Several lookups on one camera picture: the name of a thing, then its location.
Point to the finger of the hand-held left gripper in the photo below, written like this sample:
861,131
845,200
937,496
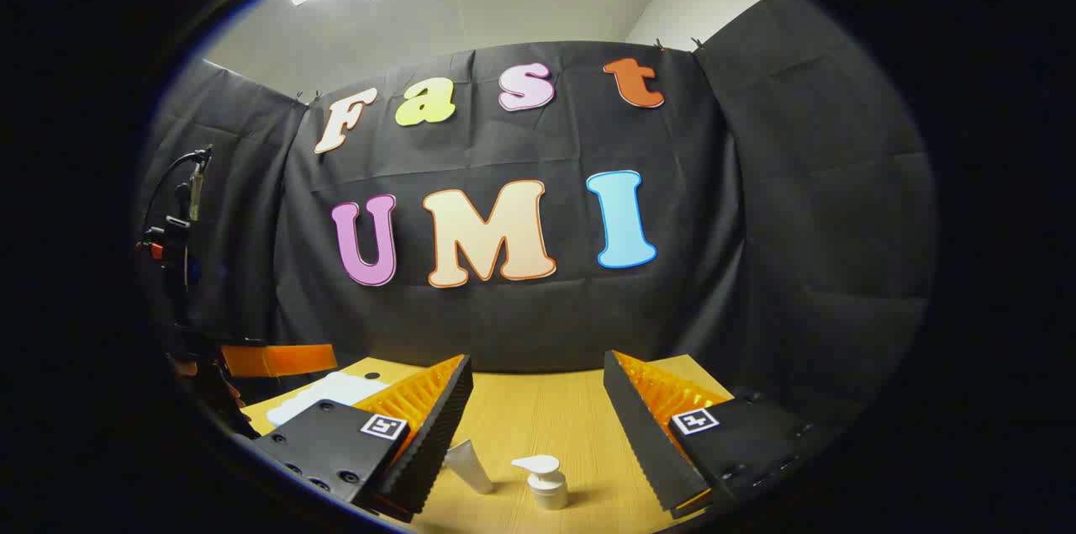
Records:
277,360

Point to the light blue suitcase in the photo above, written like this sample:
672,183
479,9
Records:
336,389

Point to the white pump bottle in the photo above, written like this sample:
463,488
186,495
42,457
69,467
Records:
548,488

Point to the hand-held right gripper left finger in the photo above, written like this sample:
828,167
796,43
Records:
437,433

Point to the black backdrop cloth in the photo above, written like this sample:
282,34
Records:
546,315

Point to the white squeeze tube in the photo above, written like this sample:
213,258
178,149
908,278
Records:
471,467

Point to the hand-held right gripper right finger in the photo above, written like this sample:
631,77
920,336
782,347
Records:
643,441

